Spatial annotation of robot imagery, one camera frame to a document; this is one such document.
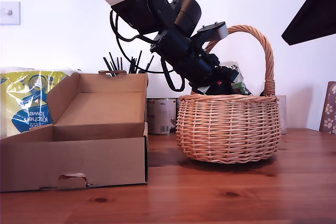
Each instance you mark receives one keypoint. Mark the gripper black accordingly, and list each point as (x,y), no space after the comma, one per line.
(204,68)

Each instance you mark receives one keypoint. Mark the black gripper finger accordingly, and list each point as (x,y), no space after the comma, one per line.
(315,14)

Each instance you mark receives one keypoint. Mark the white green Galaxy egg bag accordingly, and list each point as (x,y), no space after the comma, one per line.
(240,82)

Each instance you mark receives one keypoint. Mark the navy blue egg bag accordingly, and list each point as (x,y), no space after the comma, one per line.
(262,94)

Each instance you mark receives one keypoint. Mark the beige leaf-print tissue box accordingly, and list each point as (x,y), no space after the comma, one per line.
(283,108)

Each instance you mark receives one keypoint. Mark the brown cardboard box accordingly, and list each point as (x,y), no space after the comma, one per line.
(78,161)

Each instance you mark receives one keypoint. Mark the white label tin can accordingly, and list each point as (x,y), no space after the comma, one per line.
(161,119)

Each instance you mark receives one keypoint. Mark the brown paw-print chair cover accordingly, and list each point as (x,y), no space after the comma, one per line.
(331,119)

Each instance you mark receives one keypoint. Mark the kitchen towel pack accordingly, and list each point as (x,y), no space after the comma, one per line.
(26,98)

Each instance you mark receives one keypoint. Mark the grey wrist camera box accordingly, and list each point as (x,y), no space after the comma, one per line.
(219,31)

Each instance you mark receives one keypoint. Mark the white wall light switch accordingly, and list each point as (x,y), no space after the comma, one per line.
(11,14)

